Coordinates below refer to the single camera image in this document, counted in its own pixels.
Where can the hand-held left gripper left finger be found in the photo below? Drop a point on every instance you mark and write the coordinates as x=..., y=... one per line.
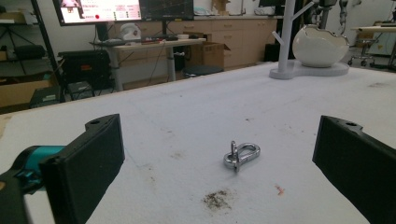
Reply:
x=82, y=168

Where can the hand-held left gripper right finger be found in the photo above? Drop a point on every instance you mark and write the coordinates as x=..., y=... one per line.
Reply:
x=358, y=161

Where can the silver metal carabiner clip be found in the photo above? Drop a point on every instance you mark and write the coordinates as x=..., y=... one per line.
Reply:
x=241, y=155

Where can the white jewelry tree stand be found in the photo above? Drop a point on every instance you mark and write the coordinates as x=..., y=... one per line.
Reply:
x=288, y=46

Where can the small black box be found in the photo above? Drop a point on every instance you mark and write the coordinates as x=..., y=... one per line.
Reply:
x=46, y=97

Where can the flat cardboard sheet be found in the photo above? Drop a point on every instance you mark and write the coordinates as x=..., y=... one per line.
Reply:
x=23, y=91

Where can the black equipment case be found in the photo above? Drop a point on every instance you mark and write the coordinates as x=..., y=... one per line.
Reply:
x=84, y=68

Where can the rolling chair base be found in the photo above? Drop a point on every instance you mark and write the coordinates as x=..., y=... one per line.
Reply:
x=362, y=53

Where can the white round bowl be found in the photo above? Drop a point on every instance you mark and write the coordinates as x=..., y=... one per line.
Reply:
x=319, y=46

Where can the black keyboard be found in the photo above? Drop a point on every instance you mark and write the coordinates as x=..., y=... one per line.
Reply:
x=116, y=42

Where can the light wooden desk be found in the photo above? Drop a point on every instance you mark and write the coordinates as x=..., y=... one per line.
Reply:
x=149, y=46

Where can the black metal shelf rack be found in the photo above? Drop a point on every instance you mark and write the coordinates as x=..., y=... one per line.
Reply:
x=28, y=40

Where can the white rounded device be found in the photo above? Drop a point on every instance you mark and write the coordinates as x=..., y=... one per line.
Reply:
x=130, y=32

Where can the black round stool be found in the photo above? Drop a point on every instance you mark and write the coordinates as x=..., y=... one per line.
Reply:
x=202, y=71

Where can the monitor with pink screen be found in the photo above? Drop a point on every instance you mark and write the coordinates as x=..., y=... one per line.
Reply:
x=99, y=11

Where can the brown cardboard box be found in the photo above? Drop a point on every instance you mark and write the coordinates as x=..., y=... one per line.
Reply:
x=207, y=53

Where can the wooden cabinet row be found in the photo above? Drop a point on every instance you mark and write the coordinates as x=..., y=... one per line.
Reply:
x=236, y=37

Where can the monitor with dark screen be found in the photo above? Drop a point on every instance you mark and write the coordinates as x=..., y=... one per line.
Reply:
x=166, y=9

